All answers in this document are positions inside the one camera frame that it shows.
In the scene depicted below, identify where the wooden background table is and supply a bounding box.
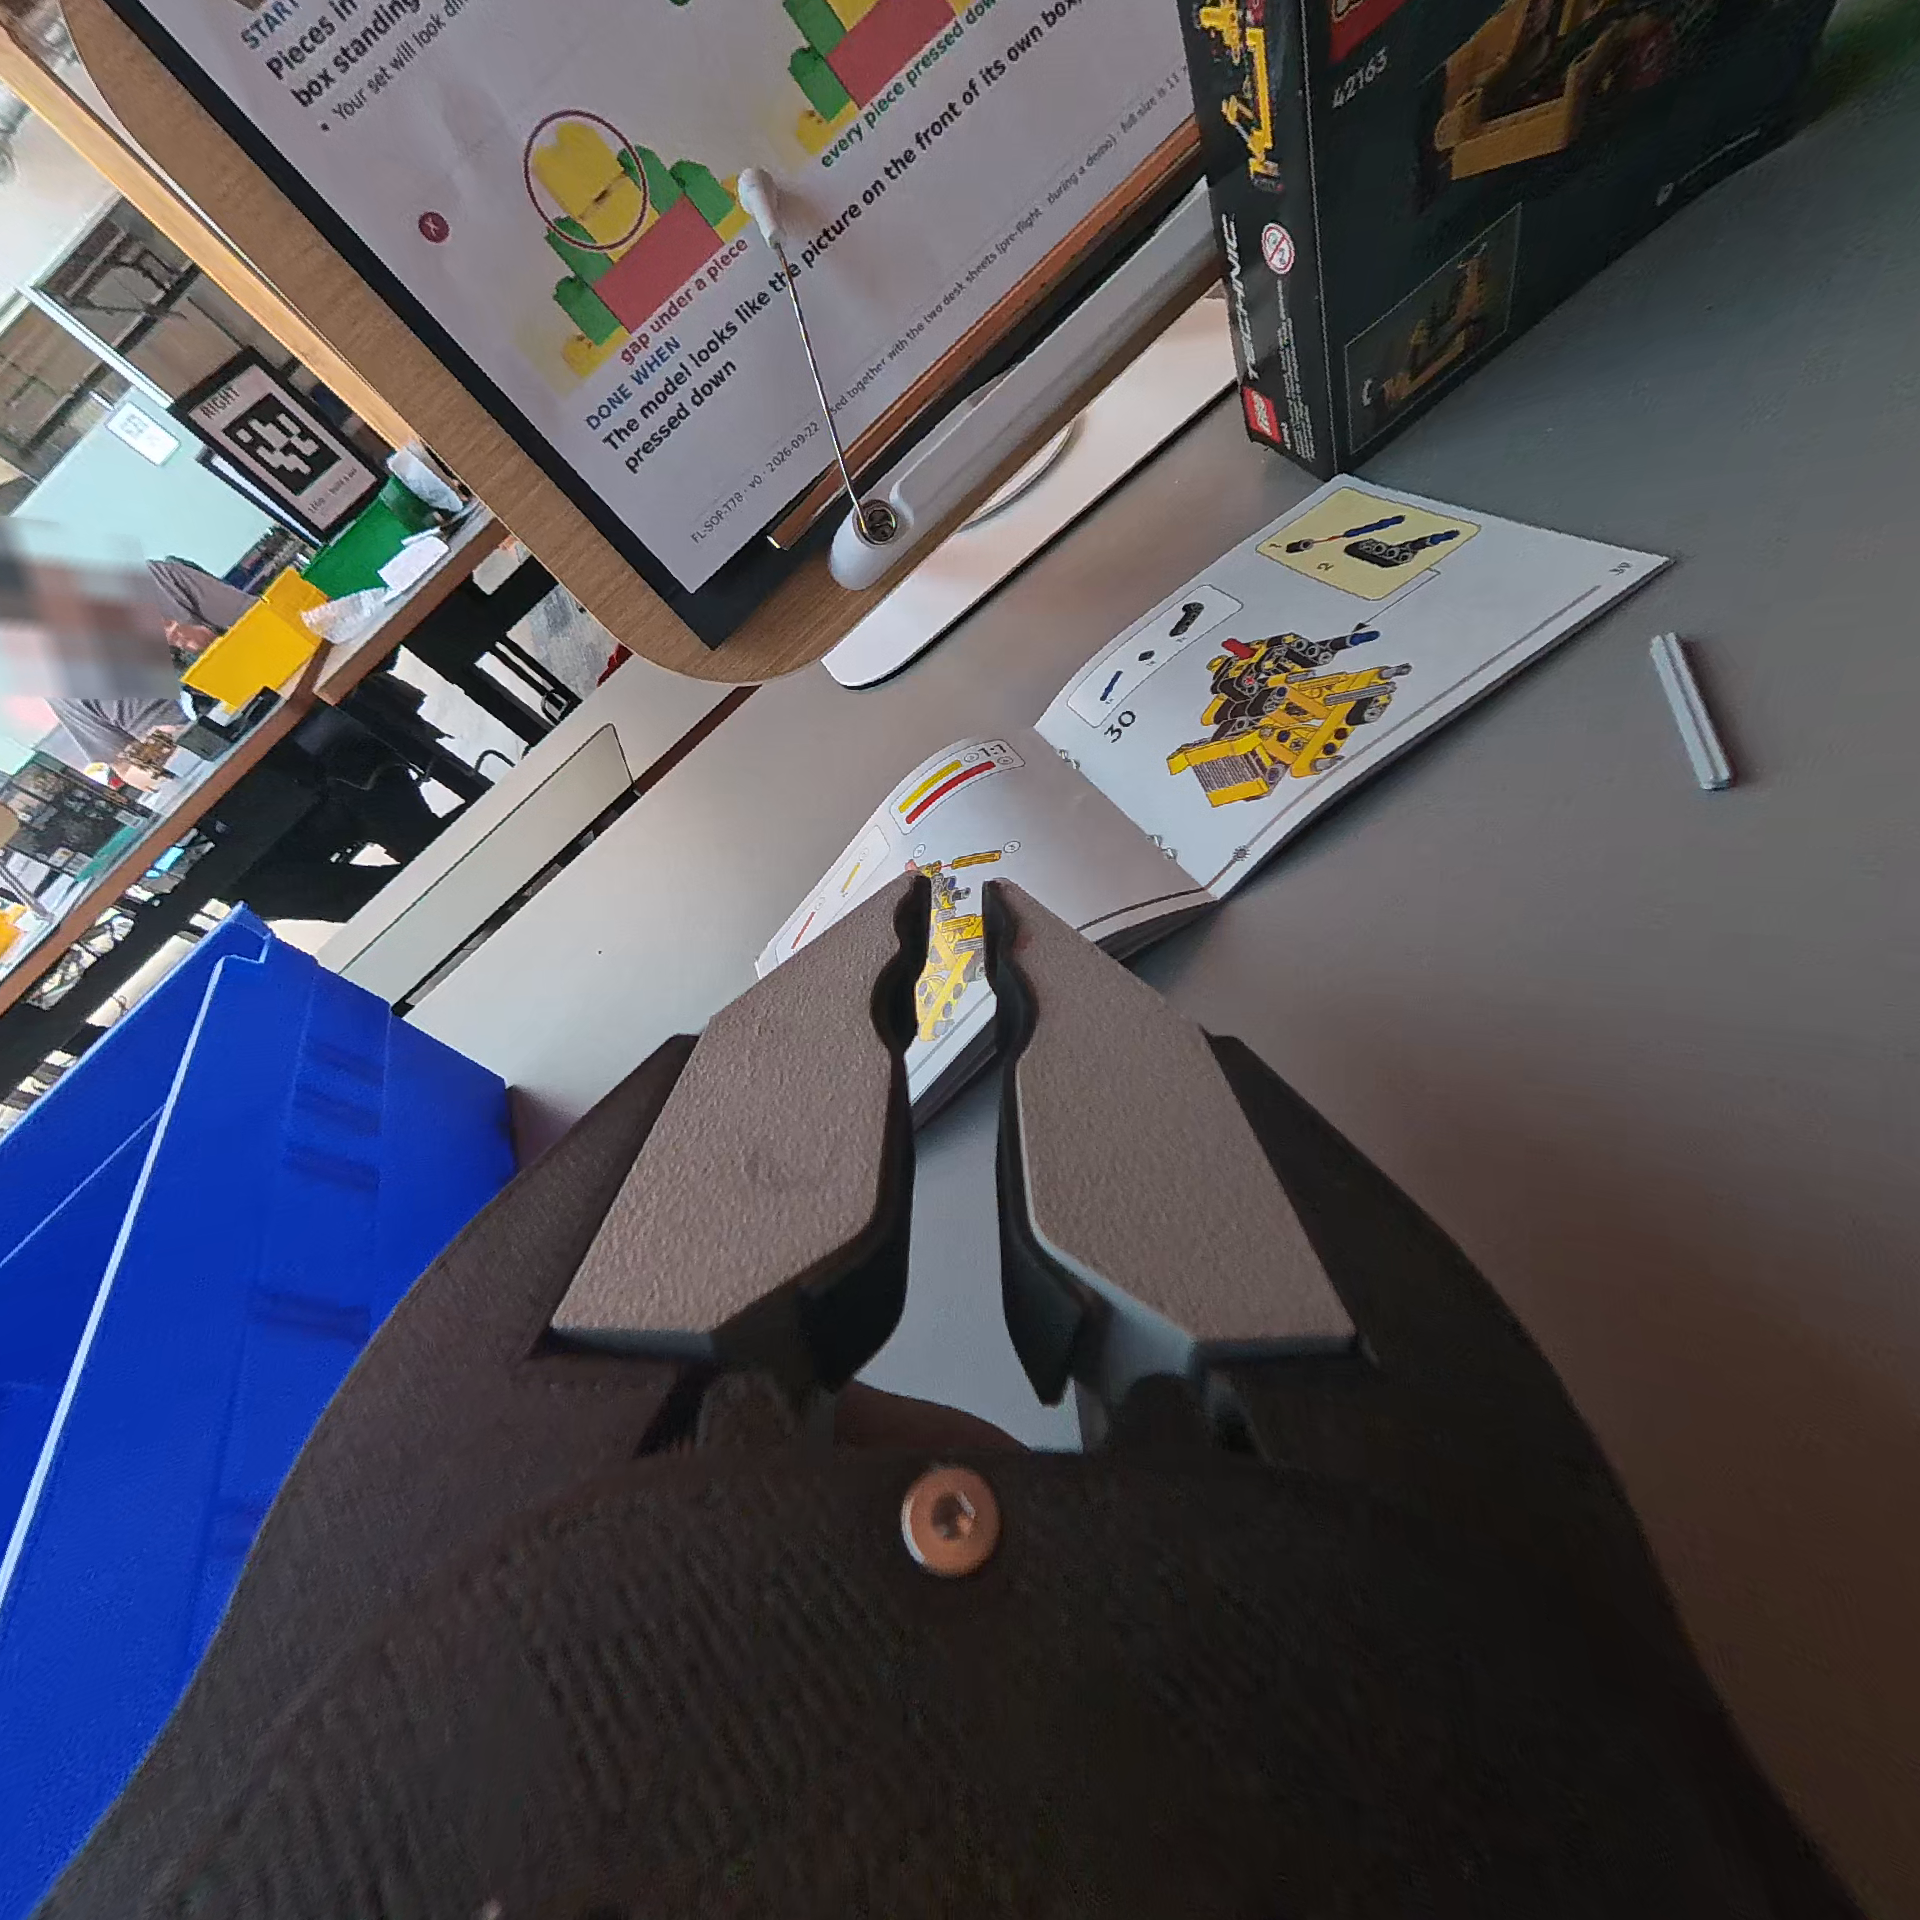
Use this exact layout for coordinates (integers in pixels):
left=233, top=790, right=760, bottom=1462
left=0, top=493, right=510, bottom=1023

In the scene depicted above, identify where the instruction sheet on stand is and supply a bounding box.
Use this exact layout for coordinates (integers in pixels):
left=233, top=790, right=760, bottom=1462
left=0, top=0, right=1246, bottom=692

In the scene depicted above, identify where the small green bin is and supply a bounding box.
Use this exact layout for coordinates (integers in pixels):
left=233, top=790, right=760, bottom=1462
left=304, top=472, right=440, bottom=596

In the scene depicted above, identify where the black lego box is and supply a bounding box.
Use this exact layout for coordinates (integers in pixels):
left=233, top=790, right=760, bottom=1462
left=1177, top=0, right=1840, bottom=482

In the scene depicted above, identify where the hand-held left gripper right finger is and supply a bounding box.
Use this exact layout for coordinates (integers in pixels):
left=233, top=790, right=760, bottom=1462
left=986, top=882, right=1359, bottom=1402

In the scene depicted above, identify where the printed instruction sheet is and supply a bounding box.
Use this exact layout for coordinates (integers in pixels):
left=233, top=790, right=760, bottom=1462
left=143, top=0, right=1203, bottom=593

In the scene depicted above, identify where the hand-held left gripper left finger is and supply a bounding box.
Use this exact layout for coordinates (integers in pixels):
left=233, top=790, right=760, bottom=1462
left=550, top=874, right=929, bottom=1387

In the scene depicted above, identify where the long lego axle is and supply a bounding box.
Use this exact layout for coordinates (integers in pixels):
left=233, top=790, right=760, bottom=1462
left=1647, top=633, right=1736, bottom=790

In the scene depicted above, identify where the adjacent grey desk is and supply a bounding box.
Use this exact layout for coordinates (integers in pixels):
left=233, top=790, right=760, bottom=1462
left=323, top=659, right=727, bottom=1010

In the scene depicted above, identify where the black white marker sign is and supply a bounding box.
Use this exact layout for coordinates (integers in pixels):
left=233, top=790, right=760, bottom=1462
left=170, top=349, right=386, bottom=542

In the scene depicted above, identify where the lego instruction booklet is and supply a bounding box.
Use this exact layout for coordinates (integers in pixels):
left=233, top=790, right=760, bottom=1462
left=754, top=476, right=1670, bottom=1124

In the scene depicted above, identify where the blue plastic bin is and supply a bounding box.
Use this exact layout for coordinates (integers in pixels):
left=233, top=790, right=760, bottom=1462
left=0, top=902, right=519, bottom=1906

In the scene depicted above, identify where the yellow storage bin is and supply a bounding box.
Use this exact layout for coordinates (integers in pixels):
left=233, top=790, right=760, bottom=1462
left=179, top=567, right=329, bottom=717

